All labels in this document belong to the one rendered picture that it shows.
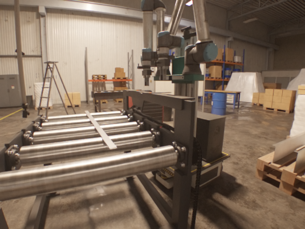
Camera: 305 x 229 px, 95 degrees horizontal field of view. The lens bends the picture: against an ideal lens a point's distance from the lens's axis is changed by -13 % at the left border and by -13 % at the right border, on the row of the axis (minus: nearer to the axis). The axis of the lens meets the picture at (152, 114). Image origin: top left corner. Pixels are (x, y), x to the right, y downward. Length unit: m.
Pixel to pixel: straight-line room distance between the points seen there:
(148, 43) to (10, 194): 1.72
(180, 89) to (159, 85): 3.98
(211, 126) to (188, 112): 1.12
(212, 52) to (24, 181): 1.46
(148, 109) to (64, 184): 3.05
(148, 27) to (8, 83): 10.18
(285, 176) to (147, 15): 2.39
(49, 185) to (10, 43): 11.60
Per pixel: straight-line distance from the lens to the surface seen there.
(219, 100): 6.60
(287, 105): 9.05
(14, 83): 11.30
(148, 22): 1.91
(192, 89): 1.80
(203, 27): 1.51
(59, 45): 11.58
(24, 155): 1.06
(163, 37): 1.26
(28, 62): 11.73
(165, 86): 5.96
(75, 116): 1.87
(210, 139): 1.98
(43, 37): 11.62
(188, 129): 0.85
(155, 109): 3.69
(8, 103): 11.51
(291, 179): 2.38
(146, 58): 1.56
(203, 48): 1.46
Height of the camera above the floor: 1.25
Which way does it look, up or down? 11 degrees down
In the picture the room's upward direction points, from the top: straight up
